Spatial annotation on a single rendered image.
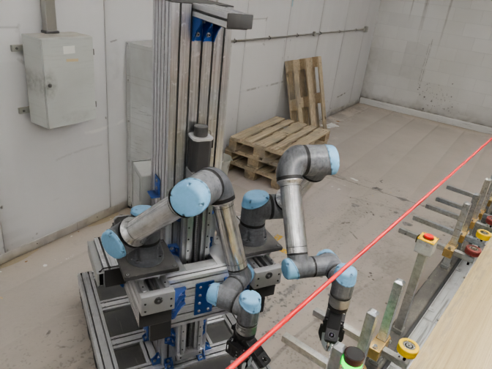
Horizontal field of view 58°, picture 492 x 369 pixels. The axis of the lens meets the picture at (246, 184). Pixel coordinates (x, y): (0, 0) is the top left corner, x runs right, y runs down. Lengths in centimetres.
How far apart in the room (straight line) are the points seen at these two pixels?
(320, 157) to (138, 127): 258
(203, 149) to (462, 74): 766
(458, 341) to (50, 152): 296
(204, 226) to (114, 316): 109
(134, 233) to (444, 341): 129
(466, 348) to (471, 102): 742
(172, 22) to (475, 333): 173
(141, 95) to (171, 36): 217
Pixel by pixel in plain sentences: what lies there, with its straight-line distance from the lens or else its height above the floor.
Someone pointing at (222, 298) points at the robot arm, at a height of 114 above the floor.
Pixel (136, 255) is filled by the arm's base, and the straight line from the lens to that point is 184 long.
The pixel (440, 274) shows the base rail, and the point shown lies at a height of 70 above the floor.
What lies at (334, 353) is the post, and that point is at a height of 113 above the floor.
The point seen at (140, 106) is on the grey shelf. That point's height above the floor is 105.
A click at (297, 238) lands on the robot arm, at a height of 133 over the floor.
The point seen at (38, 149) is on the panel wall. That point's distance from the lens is 361.
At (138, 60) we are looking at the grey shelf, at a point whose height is 143.
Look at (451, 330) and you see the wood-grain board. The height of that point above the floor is 90.
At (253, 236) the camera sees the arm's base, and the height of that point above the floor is 109.
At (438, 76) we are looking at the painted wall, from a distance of 919.
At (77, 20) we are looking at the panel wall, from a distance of 362.
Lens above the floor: 214
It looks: 25 degrees down
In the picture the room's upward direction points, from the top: 7 degrees clockwise
